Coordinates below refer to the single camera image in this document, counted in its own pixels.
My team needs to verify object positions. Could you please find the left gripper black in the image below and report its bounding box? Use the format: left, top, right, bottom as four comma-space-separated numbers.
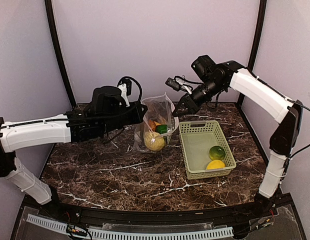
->
100, 100, 148, 135

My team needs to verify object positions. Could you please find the orange yellow pepper toy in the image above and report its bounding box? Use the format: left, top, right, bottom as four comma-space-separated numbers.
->
148, 120, 161, 131

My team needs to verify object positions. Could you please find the clear dotted zip top bag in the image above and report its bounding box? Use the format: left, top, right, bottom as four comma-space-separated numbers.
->
133, 94, 179, 153

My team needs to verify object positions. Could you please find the bok choy toy green white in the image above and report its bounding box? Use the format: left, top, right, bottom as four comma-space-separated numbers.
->
155, 124, 168, 134

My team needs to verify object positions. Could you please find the beige wrinkled round food toy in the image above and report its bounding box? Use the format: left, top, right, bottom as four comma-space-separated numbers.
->
143, 131, 165, 152

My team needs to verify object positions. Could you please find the pale green plastic basket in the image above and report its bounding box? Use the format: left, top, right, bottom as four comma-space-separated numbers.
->
179, 120, 237, 180

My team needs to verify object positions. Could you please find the light green round food toy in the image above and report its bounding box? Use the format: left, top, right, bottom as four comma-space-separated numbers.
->
209, 145, 226, 161

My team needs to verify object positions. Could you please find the yellow lemon toy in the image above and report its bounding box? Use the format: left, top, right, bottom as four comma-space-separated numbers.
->
206, 159, 225, 170

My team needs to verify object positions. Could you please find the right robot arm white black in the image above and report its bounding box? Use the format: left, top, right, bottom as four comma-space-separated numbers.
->
173, 55, 302, 217

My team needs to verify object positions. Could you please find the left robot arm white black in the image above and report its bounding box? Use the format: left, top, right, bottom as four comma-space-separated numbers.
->
0, 83, 147, 218

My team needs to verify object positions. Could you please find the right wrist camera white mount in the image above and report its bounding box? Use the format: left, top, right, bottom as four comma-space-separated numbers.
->
165, 76, 193, 94

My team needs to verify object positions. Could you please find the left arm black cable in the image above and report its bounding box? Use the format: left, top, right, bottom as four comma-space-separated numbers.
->
0, 75, 143, 145

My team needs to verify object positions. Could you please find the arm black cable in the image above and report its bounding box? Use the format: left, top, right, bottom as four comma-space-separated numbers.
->
0, 75, 143, 145
244, 66, 310, 168

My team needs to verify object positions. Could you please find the right black frame post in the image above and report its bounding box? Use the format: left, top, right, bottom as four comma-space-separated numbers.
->
236, 0, 268, 108

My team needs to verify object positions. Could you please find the black frame post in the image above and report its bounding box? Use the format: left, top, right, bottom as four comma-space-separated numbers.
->
44, 0, 77, 108
236, 0, 268, 108

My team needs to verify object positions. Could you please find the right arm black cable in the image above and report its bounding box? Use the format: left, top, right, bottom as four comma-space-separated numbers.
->
244, 66, 310, 168

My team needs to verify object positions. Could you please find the white slotted cable duct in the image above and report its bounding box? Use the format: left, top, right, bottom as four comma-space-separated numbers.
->
27, 214, 234, 240

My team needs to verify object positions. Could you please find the black front rail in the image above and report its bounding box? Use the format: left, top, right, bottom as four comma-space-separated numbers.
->
24, 194, 293, 227

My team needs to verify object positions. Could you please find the left black frame post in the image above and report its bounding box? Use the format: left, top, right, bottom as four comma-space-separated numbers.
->
44, 0, 77, 108

